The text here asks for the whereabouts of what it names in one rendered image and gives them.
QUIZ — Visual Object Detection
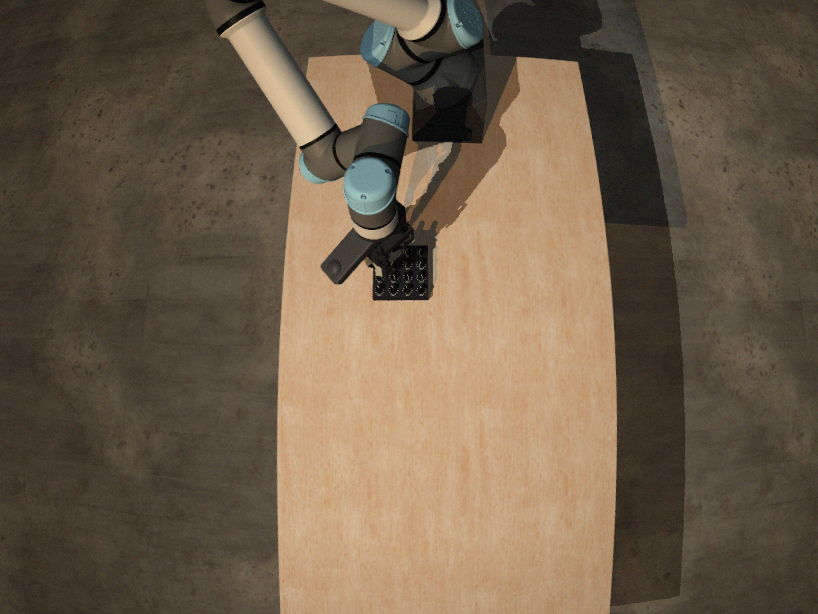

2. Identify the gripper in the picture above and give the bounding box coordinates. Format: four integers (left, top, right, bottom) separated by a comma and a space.
356, 201, 414, 277

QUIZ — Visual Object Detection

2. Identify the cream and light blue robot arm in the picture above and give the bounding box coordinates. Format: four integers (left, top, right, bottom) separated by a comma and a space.
203, 0, 484, 285

